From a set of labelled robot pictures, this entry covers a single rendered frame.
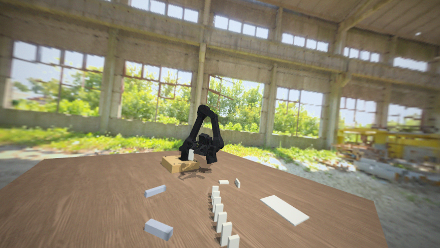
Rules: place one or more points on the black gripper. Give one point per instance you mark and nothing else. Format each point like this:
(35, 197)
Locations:
(201, 149)

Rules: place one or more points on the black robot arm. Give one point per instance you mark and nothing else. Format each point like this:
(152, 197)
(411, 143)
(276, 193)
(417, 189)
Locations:
(202, 113)

